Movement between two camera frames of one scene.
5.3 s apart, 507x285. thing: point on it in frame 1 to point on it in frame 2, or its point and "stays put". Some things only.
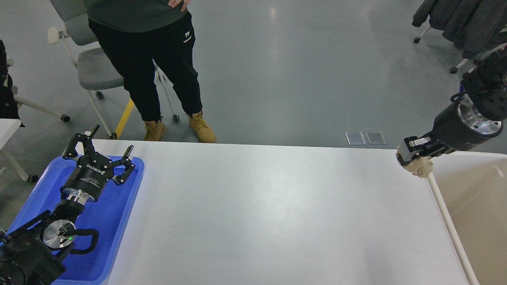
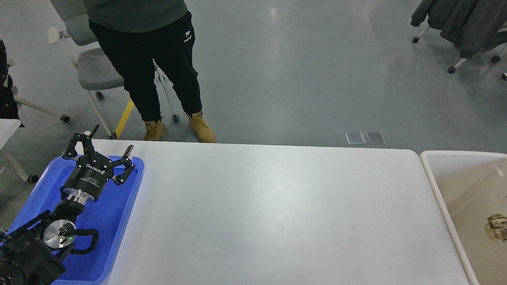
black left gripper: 92,171 stays put
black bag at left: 8,108 stays put
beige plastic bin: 469,189 stays put
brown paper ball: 421,167 to 496,225
